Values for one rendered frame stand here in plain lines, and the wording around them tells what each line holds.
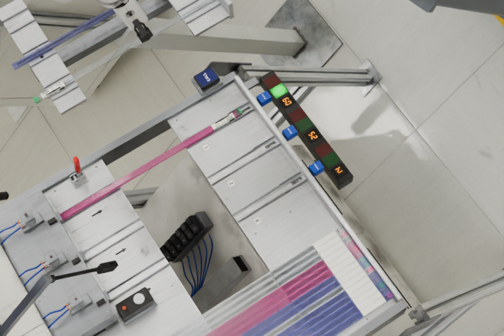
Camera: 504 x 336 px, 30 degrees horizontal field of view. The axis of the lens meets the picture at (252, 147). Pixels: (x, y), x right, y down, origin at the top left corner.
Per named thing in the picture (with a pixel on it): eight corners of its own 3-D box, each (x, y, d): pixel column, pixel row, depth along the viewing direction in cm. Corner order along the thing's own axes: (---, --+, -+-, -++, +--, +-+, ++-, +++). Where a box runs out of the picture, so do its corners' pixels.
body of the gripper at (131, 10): (139, -4, 202) (154, 19, 213) (115, -36, 206) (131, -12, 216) (111, 16, 202) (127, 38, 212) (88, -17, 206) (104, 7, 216)
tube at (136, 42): (36, 104, 221) (34, 102, 220) (33, 100, 221) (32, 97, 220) (217, -1, 230) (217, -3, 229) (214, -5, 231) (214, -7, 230)
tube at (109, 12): (191, -35, 235) (190, -38, 234) (194, -32, 234) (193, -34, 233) (12, 66, 225) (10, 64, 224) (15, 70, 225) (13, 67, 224)
